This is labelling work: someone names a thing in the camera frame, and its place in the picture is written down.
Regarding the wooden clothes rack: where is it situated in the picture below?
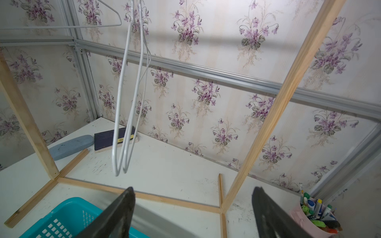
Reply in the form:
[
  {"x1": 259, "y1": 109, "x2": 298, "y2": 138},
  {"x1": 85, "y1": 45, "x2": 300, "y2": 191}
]
[{"x1": 1, "y1": 1, "x2": 344, "y2": 228}]

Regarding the dark cover notebook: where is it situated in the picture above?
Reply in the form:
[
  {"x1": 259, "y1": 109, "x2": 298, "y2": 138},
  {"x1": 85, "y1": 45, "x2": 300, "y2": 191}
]
[{"x1": 94, "y1": 125, "x2": 140, "y2": 153}]

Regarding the white hanger of red shirt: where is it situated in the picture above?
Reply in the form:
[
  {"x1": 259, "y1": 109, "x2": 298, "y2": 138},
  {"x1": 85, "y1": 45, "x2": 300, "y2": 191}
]
[{"x1": 1, "y1": 0, "x2": 123, "y2": 31}]

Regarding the pink pen cup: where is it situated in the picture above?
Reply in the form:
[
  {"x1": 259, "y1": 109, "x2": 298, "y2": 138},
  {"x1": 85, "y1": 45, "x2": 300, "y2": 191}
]
[{"x1": 290, "y1": 182, "x2": 343, "y2": 238}]

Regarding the blue fabric glasses case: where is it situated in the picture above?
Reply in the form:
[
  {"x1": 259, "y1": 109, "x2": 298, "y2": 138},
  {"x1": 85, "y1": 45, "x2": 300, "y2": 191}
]
[{"x1": 49, "y1": 135, "x2": 94, "y2": 161}]

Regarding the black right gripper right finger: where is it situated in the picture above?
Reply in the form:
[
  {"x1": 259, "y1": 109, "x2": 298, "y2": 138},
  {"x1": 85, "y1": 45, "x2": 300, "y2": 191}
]
[{"x1": 252, "y1": 186, "x2": 311, "y2": 238}]

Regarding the white wire hanger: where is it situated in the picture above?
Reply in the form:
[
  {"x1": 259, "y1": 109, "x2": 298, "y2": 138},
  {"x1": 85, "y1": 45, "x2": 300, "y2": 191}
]
[{"x1": 111, "y1": 1, "x2": 136, "y2": 177}]

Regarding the teal perforated plastic basket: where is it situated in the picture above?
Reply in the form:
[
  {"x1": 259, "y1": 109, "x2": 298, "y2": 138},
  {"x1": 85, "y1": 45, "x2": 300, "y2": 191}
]
[{"x1": 21, "y1": 197, "x2": 147, "y2": 238}]

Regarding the white hanger of teal shirt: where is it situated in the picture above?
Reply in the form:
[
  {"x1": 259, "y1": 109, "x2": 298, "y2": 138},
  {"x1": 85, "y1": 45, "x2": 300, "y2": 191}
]
[{"x1": 122, "y1": 1, "x2": 151, "y2": 174}]

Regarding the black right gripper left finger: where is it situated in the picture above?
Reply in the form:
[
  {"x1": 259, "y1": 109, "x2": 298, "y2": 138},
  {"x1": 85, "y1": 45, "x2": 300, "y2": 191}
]
[{"x1": 77, "y1": 186, "x2": 136, "y2": 238}]

